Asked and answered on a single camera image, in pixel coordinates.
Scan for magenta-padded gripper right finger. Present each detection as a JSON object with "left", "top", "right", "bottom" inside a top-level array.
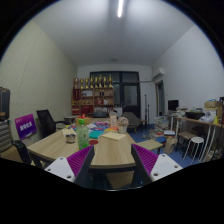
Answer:
[{"left": 130, "top": 143, "right": 184, "bottom": 188}]

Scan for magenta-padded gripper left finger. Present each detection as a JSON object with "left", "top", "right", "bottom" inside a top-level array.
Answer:
[{"left": 44, "top": 145, "right": 96, "bottom": 188}]

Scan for green drink bottle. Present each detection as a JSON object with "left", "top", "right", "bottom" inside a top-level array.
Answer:
[{"left": 75, "top": 118, "right": 91, "bottom": 151}]

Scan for low wooden side table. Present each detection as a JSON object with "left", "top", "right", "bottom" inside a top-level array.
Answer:
[{"left": 137, "top": 138, "right": 164, "bottom": 155}]

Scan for small steel cup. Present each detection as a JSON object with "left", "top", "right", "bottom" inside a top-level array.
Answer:
[{"left": 65, "top": 133, "right": 77, "bottom": 144}]

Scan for small tan book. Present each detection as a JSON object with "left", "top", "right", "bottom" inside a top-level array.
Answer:
[{"left": 61, "top": 128, "right": 77, "bottom": 136}]

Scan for white round stool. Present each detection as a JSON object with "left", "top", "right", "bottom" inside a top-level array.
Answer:
[{"left": 189, "top": 136, "right": 205, "bottom": 164}]

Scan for stack of books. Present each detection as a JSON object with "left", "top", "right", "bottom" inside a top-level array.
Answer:
[{"left": 153, "top": 116, "right": 171, "bottom": 134}]

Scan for black office chair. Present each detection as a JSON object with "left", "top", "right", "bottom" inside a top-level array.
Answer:
[{"left": 35, "top": 109, "right": 66, "bottom": 138}]

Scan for yellow gift box red ribbon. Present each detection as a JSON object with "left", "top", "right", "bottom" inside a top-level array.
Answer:
[{"left": 75, "top": 114, "right": 92, "bottom": 126}]

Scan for purple sign board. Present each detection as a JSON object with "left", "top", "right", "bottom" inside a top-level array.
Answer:
[{"left": 14, "top": 113, "right": 38, "bottom": 141}]

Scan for wooden side desk white legs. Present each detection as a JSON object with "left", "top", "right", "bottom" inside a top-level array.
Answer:
[{"left": 173, "top": 114, "right": 224, "bottom": 161}]

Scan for black microphone stand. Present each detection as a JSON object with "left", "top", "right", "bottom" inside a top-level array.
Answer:
[{"left": 143, "top": 94, "right": 151, "bottom": 133}]

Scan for grey armchair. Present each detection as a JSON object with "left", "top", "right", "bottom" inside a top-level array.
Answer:
[{"left": 121, "top": 111, "right": 143, "bottom": 133}]

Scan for large tan book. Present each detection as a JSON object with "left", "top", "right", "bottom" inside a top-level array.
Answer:
[{"left": 101, "top": 131, "right": 127, "bottom": 142}]

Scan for computer monitor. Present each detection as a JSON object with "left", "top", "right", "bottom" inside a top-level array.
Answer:
[{"left": 167, "top": 99, "right": 180, "bottom": 112}]

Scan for orange standing card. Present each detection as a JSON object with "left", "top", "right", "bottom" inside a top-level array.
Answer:
[{"left": 109, "top": 114, "right": 120, "bottom": 132}]

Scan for wooden shelf unit with trophies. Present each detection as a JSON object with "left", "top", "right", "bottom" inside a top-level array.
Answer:
[{"left": 70, "top": 74, "right": 115, "bottom": 117}]

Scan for black framed glass door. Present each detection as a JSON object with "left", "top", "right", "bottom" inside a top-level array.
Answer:
[{"left": 89, "top": 70, "right": 142, "bottom": 118}]

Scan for ceiling tube light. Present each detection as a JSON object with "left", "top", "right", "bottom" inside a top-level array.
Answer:
[{"left": 116, "top": 0, "right": 124, "bottom": 18}]

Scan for white wall air conditioner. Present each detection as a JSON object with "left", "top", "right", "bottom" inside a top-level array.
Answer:
[{"left": 151, "top": 67, "right": 166, "bottom": 84}]

